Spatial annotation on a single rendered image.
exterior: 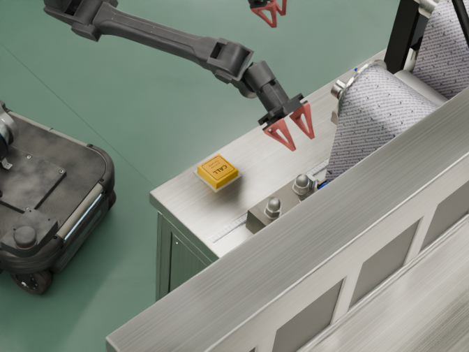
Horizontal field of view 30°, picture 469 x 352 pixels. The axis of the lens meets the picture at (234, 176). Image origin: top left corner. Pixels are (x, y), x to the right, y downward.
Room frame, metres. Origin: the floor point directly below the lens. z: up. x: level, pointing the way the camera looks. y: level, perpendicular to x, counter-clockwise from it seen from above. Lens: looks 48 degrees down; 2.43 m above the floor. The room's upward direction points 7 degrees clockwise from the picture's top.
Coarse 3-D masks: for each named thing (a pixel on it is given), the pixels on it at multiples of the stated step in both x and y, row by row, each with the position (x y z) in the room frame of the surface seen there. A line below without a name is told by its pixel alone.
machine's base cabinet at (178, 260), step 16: (160, 224) 1.27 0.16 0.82; (160, 240) 1.27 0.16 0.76; (176, 240) 1.24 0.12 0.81; (160, 256) 1.27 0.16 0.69; (176, 256) 1.24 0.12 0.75; (192, 256) 1.20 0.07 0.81; (160, 272) 1.27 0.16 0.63; (176, 272) 1.23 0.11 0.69; (192, 272) 1.20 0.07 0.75; (160, 288) 1.27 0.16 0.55
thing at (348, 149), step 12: (336, 132) 1.29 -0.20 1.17; (348, 132) 1.27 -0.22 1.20; (336, 144) 1.29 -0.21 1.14; (348, 144) 1.27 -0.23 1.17; (360, 144) 1.25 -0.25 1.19; (336, 156) 1.28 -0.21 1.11; (348, 156) 1.26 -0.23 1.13; (360, 156) 1.25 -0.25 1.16; (336, 168) 1.28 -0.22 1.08; (348, 168) 1.26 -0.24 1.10
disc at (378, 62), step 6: (378, 60) 1.36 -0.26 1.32; (366, 66) 1.33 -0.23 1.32; (384, 66) 1.38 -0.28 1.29; (360, 72) 1.32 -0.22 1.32; (354, 78) 1.31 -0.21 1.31; (348, 84) 1.30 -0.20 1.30; (342, 96) 1.29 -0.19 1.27; (342, 102) 1.29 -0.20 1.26; (336, 108) 1.29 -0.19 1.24; (336, 114) 1.29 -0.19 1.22
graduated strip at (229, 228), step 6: (324, 162) 1.46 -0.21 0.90; (312, 168) 1.44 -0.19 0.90; (318, 168) 1.44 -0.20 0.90; (324, 168) 1.44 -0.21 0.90; (306, 174) 1.42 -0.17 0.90; (312, 174) 1.42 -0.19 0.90; (246, 216) 1.26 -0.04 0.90; (234, 222) 1.24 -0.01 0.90; (240, 222) 1.24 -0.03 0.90; (222, 228) 1.22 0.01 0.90; (228, 228) 1.22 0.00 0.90; (234, 228) 1.22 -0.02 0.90; (216, 234) 1.20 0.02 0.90; (222, 234) 1.20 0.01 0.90; (228, 234) 1.21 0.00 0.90; (210, 240) 1.18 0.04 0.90; (216, 240) 1.18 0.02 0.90
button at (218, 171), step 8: (208, 160) 1.40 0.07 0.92; (216, 160) 1.40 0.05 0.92; (224, 160) 1.41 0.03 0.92; (200, 168) 1.37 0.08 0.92; (208, 168) 1.37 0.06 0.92; (216, 168) 1.38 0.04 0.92; (224, 168) 1.38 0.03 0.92; (232, 168) 1.38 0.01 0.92; (208, 176) 1.35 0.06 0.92; (216, 176) 1.35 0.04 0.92; (224, 176) 1.36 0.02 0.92; (232, 176) 1.37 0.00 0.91; (216, 184) 1.33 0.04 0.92
